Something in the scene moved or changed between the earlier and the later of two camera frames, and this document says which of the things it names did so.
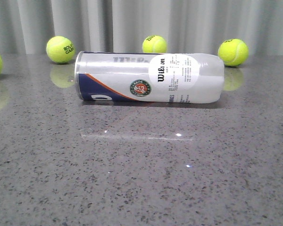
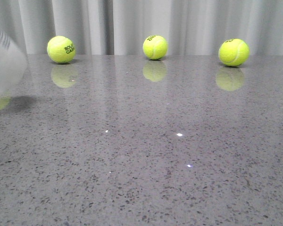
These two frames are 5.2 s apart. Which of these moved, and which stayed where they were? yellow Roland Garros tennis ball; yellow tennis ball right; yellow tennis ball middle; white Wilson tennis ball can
Moved: white Wilson tennis ball can
Stayed: yellow tennis ball middle; yellow tennis ball right; yellow Roland Garros tennis ball
